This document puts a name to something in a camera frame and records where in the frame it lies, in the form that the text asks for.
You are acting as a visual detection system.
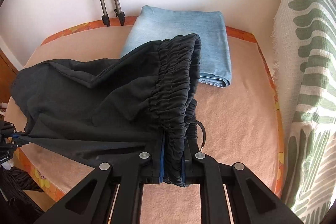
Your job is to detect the dark navy pants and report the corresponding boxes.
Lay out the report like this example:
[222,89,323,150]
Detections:
[11,34,201,187]

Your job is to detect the black bag on floor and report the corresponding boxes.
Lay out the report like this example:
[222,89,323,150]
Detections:
[1,167,44,223]

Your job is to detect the wooden wardrobe door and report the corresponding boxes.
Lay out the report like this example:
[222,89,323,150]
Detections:
[0,50,18,103]

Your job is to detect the orange floral mattress sheet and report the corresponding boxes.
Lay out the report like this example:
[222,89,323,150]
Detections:
[16,16,283,201]

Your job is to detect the folded light blue jeans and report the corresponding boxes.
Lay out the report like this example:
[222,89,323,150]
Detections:
[119,5,232,88]

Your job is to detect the green white patterned pillow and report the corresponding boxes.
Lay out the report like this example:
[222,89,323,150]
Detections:
[273,0,335,223]

